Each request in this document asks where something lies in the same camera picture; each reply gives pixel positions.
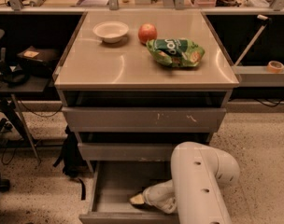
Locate red apple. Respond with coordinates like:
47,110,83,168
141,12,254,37
138,23,158,45

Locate black headphones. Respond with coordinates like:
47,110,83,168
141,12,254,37
0,61,30,86

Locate white stick tool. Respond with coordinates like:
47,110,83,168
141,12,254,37
234,14,271,66

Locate top drawer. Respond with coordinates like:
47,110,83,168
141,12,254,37
63,107,226,133

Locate grey drawer cabinet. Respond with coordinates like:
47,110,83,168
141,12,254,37
52,9,241,224

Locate green chip bag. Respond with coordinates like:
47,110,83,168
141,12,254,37
146,38,205,68

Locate bottom drawer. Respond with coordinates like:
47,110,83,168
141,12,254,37
79,161,179,224

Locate black box with label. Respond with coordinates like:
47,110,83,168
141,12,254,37
17,46,60,77

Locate black side table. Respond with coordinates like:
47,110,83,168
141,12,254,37
0,76,51,162

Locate white bowl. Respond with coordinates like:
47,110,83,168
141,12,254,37
92,21,129,44

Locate middle drawer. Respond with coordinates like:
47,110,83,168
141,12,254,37
78,143,176,161

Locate tape roll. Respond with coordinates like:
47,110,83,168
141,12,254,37
267,61,284,74

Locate drawer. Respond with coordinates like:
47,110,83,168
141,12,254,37
63,107,226,133
78,143,176,161
79,161,179,224

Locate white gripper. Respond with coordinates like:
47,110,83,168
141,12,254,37
129,180,177,214

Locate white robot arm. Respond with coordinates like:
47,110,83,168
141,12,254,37
129,142,240,224

